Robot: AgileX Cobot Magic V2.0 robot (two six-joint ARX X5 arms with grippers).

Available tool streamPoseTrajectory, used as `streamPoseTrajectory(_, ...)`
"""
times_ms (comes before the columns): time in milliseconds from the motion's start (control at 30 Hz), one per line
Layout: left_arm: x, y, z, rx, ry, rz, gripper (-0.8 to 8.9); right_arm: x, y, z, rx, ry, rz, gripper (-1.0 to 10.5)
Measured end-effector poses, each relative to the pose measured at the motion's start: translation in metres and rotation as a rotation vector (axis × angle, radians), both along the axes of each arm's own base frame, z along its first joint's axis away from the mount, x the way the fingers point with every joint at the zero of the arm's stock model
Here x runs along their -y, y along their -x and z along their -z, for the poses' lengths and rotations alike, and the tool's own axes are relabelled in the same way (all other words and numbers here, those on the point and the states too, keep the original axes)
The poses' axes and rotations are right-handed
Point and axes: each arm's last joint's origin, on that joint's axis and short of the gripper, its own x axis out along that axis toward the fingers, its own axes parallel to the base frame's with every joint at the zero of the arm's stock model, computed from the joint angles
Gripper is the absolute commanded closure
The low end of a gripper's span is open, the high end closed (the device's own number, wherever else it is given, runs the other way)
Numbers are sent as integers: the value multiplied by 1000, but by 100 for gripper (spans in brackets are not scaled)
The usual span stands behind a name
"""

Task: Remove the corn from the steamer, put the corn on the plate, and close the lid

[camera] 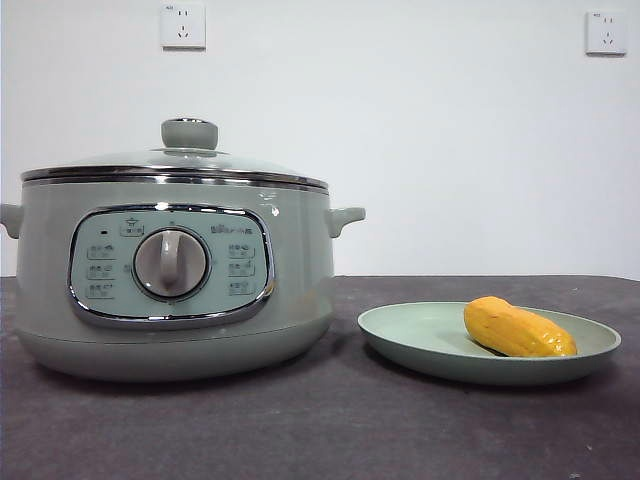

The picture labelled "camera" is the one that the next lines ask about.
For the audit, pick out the glass lid with round knob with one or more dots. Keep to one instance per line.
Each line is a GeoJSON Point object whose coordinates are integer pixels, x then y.
{"type": "Point", "coordinates": [190, 133]}

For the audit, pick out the yellow corn cob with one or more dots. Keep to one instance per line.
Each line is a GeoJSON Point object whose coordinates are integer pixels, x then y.
{"type": "Point", "coordinates": [515, 327]}

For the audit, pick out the pale green electric steamer pot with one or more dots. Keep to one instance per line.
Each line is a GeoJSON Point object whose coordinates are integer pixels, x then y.
{"type": "Point", "coordinates": [300, 280]}

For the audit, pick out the pale green round plate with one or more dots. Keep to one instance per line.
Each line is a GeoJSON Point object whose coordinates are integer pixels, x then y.
{"type": "Point", "coordinates": [420, 330]}

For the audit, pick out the white wall socket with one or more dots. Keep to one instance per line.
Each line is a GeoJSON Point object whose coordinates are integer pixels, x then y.
{"type": "Point", "coordinates": [183, 26]}
{"type": "Point", "coordinates": [606, 33]}

